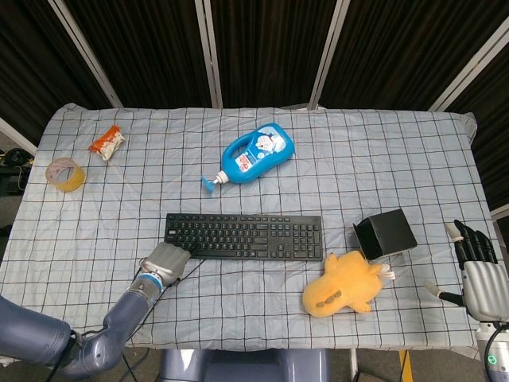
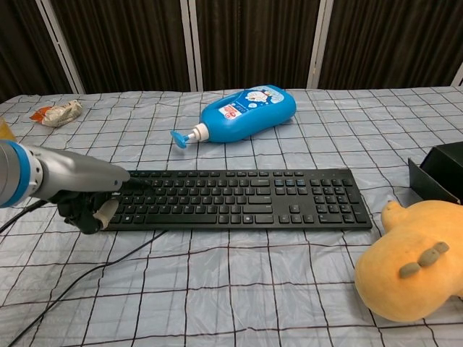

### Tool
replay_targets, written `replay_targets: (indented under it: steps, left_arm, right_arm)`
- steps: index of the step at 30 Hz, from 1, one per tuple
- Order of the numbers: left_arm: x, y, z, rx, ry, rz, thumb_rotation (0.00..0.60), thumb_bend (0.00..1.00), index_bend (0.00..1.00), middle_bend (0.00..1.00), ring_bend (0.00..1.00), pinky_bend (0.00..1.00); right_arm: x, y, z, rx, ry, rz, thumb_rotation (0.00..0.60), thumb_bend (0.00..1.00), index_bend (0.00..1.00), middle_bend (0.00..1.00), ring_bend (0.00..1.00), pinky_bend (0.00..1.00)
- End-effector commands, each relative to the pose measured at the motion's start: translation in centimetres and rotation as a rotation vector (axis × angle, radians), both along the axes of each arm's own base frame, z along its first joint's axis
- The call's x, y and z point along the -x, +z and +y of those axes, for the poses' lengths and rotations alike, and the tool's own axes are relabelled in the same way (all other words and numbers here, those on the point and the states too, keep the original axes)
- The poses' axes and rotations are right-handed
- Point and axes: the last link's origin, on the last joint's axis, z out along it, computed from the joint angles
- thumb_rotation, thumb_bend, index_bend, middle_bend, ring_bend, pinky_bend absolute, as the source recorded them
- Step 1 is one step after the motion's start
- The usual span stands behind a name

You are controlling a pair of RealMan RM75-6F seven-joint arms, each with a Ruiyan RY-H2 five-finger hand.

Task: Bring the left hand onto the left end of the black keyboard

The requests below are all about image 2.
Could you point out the orange plush toy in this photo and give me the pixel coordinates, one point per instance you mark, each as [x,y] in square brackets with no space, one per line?
[408,246]

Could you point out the orange white snack packet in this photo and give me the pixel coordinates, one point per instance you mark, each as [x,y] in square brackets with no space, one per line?
[58,114]

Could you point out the blue pump soap bottle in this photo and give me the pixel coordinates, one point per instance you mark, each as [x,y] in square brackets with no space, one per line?
[246,119]

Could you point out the light blue checked tablecloth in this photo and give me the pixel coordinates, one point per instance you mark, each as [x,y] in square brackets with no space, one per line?
[231,289]

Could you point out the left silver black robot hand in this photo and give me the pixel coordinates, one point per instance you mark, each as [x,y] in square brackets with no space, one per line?
[79,170]

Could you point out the black open cardboard box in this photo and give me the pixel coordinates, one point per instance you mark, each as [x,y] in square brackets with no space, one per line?
[445,162]

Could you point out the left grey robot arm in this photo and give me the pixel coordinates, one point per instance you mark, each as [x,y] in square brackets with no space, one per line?
[14,173]

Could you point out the black keyboard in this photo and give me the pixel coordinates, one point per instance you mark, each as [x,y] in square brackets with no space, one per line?
[235,199]

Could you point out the dark folding screen panel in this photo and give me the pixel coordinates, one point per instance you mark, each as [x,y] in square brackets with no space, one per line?
[390,39]
[126,43]
[25,47]
[253,39]

